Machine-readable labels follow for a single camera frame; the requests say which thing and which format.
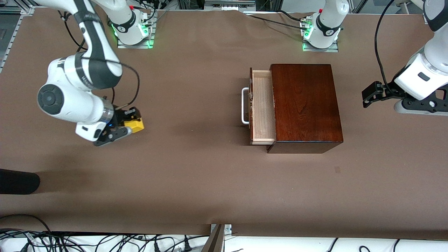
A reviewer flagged yellow wooden block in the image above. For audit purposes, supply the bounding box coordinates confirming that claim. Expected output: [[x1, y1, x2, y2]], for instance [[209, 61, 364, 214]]
[[125, 119, 145, 133]]

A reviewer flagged light wooden drawer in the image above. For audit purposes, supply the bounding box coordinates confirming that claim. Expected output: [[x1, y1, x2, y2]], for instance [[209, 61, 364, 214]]
[[249, 68, 277, 145]]

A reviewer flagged white metal drawer handle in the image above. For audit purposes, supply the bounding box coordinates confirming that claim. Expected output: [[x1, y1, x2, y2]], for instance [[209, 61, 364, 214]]
[[241, 87, 251, 125]]

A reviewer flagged dark wooden cabinet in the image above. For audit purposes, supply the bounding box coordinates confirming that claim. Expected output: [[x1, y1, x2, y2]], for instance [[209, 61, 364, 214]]
[[267, 64, 344, 154]]

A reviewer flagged brown paper table cover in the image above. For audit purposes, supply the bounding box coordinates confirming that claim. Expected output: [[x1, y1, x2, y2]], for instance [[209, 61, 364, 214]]
[[0, 7, 448, 236]]

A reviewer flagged black ribbed foam cylinder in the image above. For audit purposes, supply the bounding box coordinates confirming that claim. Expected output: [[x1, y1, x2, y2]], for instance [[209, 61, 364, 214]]
[[0, 168, 41, 195]]

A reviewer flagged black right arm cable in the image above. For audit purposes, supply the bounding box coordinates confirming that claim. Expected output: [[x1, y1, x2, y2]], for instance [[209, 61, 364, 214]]
[[58, 10, 140, 109]]

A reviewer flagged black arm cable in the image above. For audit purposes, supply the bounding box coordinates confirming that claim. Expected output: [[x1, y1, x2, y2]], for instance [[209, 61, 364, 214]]
[[58, 10, 140, 109], [374, 0, 398, 93]]

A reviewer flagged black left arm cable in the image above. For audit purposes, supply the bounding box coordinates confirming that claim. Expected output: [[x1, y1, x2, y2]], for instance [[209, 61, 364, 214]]
[[374, 0, 398, 93]]

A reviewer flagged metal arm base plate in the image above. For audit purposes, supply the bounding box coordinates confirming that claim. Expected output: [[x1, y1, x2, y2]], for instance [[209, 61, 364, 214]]
[[302, 40, 339, 53], [117, 19, 155, 49]]

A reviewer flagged aluminium frame profile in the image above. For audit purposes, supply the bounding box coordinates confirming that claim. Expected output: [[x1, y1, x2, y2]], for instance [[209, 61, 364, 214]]
[[0, 6, 35, 72]]

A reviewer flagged dark metal post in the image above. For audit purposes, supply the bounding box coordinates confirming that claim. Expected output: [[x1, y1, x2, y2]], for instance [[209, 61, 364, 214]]
[[201, 224, 225, 252]]

